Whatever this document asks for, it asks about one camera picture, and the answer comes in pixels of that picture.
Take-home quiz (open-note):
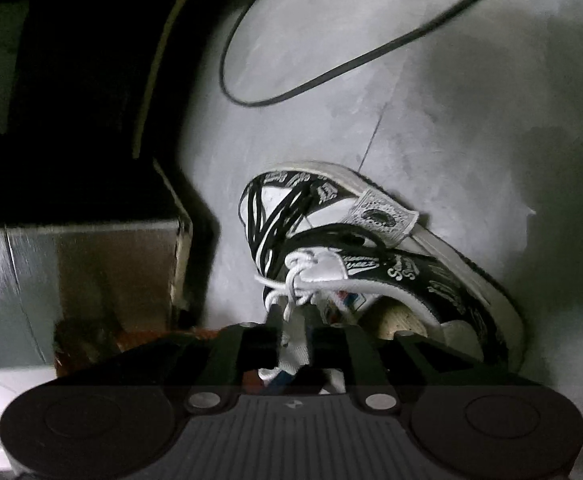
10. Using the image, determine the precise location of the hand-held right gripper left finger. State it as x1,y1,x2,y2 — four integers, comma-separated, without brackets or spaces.
42,304,286,415

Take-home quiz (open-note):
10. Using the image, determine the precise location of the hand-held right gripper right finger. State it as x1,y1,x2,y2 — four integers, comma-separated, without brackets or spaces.
303,306,542,414

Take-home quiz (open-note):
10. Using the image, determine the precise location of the white shoelace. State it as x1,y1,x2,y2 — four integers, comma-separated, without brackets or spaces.
254,252,322,348

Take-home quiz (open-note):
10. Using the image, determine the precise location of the black and white sneaker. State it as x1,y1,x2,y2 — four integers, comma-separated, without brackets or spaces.
239,161,525,396

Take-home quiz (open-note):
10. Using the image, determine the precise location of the orange mesh waste basket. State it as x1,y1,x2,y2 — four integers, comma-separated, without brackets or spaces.
54,325,222,376

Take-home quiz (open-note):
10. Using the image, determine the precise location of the black shoelace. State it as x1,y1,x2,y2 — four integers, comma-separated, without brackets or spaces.
244,175,387,281

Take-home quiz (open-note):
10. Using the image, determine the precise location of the silver desk cabinet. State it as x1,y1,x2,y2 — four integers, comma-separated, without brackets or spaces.
0,217,192,376

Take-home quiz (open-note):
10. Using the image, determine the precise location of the black floor cable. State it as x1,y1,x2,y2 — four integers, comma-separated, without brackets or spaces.
220,0,562,107

